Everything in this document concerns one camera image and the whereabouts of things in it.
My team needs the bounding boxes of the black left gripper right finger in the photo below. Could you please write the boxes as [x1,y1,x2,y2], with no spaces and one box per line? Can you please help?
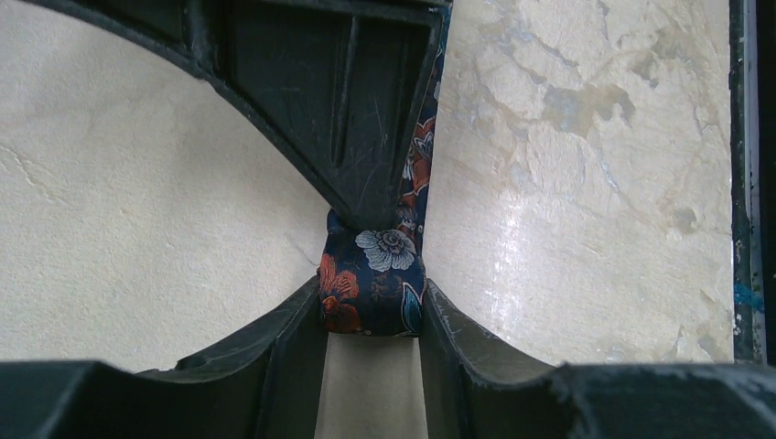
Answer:
[419,284,775,438]

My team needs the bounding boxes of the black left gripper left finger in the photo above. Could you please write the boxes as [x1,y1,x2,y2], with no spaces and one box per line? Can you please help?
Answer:
[1,279,328,438]

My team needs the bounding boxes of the navy floral tie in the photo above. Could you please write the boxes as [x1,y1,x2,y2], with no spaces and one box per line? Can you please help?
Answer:
[316,6,452,337]

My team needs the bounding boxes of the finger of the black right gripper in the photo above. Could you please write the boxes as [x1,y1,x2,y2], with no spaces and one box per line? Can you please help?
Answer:
[46,1,451,230]

